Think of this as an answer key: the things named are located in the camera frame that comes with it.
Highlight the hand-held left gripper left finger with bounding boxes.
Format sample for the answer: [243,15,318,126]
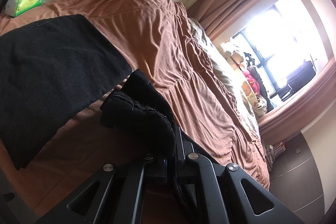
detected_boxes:
[34,153,168,224]

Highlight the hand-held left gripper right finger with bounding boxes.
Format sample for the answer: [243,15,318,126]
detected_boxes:
[174,126,305,224]

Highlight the black pants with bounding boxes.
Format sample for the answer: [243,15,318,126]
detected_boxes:
[100,69,198,224]

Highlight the white nightstand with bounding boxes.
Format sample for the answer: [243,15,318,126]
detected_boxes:
[263,139,288,170]

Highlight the red plush toy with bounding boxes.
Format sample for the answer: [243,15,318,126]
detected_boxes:
[243,70,261,92]

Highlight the long dark plush toy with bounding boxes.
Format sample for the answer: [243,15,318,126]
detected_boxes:
[249,65,277,112]

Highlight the beige plush toy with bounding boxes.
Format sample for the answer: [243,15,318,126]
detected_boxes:
[220,42,248,70]

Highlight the brown blanket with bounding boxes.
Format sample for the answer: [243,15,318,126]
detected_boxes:
[0,0,271,224]

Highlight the black plush toy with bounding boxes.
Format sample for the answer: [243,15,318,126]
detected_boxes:
[243,52,257,69]

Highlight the folded black garment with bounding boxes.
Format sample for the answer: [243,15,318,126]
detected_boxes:
[0,14,133,171]

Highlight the black framed window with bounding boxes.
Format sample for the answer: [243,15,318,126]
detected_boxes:
[230,0,332,103]

